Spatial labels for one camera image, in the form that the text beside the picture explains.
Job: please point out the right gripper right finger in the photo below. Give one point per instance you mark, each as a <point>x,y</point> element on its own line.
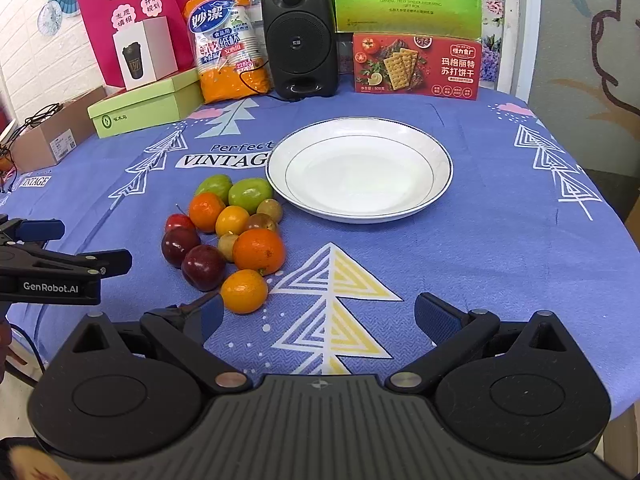
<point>458,337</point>

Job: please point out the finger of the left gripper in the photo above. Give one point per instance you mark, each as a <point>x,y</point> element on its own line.
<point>31,231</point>
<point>101,264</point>

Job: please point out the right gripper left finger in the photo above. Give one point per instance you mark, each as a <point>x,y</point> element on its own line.
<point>178,334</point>

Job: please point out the dark red plum front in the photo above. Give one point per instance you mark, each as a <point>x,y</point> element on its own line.
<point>203,267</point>

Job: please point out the dark red plum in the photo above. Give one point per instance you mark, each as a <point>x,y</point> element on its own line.
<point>176,243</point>
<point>203,267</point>

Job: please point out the small front orange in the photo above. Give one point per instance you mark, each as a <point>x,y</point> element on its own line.
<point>244,292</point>

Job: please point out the red cherry tomato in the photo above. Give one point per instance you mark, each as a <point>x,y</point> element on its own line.
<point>178,220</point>

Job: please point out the tan longan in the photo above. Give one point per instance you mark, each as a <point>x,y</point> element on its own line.
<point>225,245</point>
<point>271,208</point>

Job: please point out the large orange mandarin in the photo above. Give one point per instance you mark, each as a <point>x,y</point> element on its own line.
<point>260,250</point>

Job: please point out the small yellow orange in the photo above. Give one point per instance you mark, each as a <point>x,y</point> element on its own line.
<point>232,220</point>

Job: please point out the brown red plum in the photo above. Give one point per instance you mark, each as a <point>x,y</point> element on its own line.
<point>260,221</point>

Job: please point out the green fruit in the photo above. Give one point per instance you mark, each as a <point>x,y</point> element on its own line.
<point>218,184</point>
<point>249,193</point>

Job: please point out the person left hand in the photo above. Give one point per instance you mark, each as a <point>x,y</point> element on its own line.
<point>5,341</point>

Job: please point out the brown cardboard box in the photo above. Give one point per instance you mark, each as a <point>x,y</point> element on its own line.
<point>46,144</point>

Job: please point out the light green shoe box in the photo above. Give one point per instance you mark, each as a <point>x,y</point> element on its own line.
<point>163,102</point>

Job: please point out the white ceramic plate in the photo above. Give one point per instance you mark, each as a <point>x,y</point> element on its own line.
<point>360,170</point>

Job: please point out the white cup box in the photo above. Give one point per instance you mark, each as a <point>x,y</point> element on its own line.
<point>144,52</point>

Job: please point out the orange paper cup pack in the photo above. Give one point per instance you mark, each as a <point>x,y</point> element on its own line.
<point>227,55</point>

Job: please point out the pink paper bag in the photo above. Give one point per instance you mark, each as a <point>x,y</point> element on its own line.
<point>103,18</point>

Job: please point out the red cracker box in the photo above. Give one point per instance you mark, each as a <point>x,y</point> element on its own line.
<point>407,64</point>

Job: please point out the black speaker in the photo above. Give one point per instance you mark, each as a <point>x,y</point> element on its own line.
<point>301,47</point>

